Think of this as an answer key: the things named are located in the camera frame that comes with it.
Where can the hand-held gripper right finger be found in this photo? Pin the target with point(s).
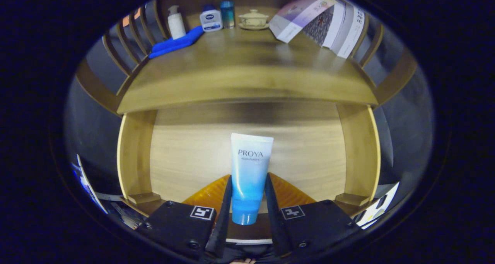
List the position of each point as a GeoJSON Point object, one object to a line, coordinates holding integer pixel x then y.
{"type": "Point", "coordinates": [272, 217]}

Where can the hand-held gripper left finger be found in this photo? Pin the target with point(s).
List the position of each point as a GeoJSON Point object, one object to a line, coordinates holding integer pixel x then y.
{"type": "Point", "coordinates": [224, 217]}

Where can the blue and white cosmetic tube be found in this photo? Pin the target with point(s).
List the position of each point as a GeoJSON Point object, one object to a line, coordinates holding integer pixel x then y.
{"type": "Point", "coordinates": [251, 171]}

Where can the wooden drawer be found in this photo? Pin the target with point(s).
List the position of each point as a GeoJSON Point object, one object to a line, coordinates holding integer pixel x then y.
{"type": "Point", "coordinates": [185, 155]}

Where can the wooden countertop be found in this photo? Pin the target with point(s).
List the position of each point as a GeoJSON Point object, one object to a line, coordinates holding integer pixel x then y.
{"type": "Point", "coordinates": [239, 70]}

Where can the wooden cabinet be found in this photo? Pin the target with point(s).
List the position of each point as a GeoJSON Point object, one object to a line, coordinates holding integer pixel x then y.
{"type": "Point", "coordinates": [96, 90]}

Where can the blue folded cloth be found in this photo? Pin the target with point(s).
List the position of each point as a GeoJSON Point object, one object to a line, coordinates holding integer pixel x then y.
{"type": "Point", "coordinates": [174, 45]}

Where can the dark patterned book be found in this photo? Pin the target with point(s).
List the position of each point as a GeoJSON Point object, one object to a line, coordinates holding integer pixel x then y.
{"type": "Point", "coordinates": [319, 28]}

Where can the white bottle with blue cap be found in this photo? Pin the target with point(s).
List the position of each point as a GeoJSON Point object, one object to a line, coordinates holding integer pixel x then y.
{"type": "Point", "coordinates": [211, 20]}

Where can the beige lidded teacup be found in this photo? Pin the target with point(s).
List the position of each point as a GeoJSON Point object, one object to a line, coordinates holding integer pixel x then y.
{"type": "Point", "coordinates": [253, 19]}

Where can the white pump bottle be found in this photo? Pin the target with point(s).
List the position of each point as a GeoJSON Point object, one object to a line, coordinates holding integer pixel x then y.
{"type": "Point", "coordinates": [176, 24]}

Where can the purple and white book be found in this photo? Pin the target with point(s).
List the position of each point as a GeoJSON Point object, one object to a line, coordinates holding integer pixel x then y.
{"type": "Point", "coordinates": [297, 18]}

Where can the white book with black lettering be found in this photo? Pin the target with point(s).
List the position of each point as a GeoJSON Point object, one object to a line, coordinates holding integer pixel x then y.
{"type": "Point", "coordinates": [352, 31]}

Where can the teal bottle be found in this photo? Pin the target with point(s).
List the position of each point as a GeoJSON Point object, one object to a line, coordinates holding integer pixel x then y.
{"type": "Point", "coordinates": [227, 14]}

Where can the plain white book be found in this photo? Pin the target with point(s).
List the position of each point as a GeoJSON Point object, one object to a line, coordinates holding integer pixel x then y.
{"type": "Point", "coordinates": [335, 24]}

